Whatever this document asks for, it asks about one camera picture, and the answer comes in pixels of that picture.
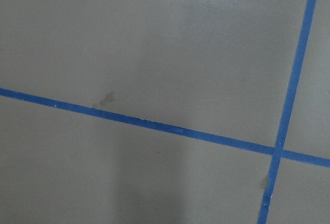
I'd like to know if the long blue tape strip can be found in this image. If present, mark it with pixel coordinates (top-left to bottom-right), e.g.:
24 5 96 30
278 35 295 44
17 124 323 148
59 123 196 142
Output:
0 87 330 168

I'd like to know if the crossing blue tape strip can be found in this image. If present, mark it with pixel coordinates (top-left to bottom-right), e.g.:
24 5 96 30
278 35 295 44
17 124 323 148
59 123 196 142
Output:
257 0 317 224

